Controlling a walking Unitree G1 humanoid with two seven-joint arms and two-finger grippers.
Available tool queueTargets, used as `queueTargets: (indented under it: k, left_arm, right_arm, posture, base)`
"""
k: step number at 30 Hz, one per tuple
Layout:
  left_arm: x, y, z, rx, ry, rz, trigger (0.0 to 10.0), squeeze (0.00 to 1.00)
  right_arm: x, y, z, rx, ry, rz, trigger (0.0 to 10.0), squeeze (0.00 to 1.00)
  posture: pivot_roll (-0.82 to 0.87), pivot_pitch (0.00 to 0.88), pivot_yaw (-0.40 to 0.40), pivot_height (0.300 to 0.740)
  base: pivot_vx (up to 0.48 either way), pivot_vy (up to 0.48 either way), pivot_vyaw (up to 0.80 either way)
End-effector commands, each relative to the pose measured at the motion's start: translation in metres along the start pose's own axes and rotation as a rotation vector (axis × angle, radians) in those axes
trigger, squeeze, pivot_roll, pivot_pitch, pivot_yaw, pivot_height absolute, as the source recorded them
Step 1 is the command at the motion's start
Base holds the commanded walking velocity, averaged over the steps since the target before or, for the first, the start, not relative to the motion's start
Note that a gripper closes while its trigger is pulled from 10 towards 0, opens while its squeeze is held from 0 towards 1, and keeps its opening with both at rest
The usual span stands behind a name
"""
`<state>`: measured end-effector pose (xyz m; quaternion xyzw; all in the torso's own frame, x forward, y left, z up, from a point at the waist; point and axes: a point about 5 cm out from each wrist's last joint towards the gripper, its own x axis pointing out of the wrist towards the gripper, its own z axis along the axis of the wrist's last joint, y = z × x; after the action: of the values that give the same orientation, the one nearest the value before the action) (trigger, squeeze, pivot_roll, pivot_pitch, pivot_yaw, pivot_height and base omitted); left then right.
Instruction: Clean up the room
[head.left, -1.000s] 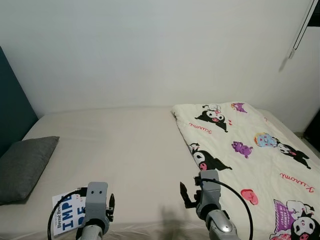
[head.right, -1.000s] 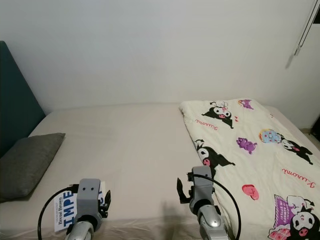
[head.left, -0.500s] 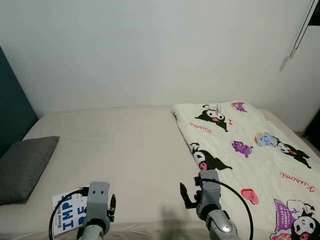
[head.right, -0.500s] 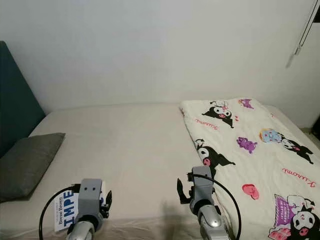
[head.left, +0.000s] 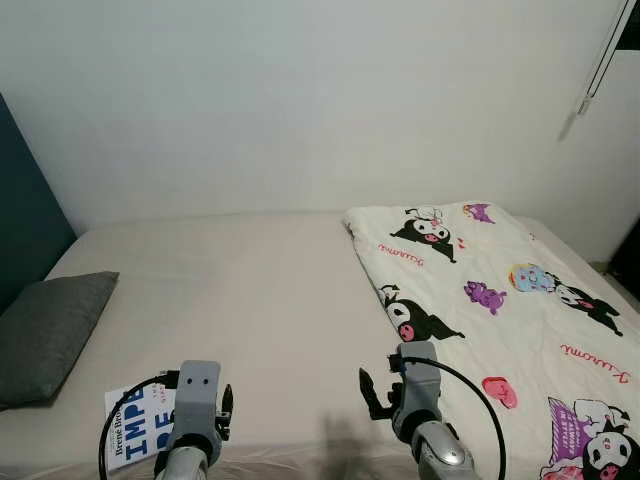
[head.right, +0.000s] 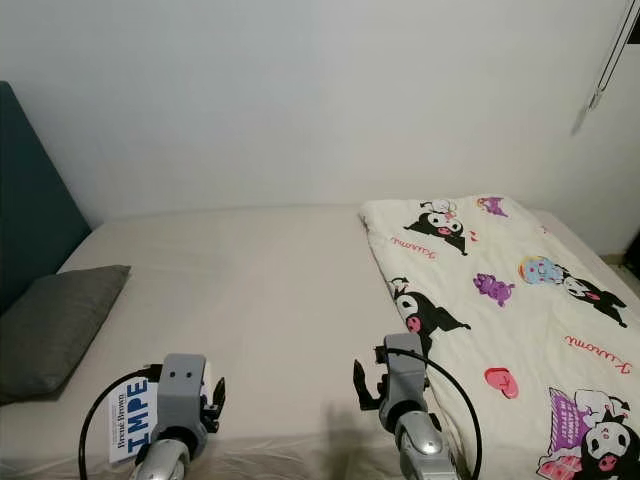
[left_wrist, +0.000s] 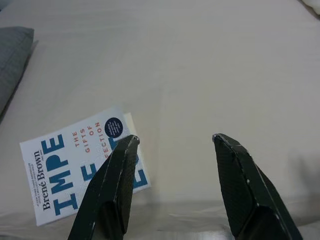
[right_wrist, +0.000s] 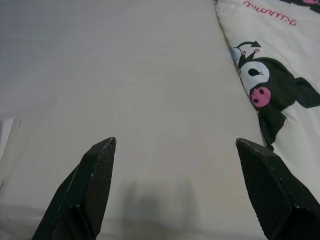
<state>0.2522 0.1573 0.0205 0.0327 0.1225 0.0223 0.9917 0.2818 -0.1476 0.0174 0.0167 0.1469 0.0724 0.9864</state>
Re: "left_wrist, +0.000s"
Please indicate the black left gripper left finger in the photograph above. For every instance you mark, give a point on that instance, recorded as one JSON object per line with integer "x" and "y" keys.
{"x": 107, "y": 190}

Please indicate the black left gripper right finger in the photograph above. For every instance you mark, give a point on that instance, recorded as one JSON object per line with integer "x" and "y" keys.
{"x": 245, "y": 190}

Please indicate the white book blue letters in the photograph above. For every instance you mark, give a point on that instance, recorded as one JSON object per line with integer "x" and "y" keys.
{"x": 62, "y": 175}

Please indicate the grey pillow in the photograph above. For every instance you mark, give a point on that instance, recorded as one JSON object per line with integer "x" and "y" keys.
{"x": 12, "y": 62}

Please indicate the beige sheeted mattress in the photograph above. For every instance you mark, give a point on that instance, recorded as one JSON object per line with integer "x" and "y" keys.
{"x": 187, "y": 75}

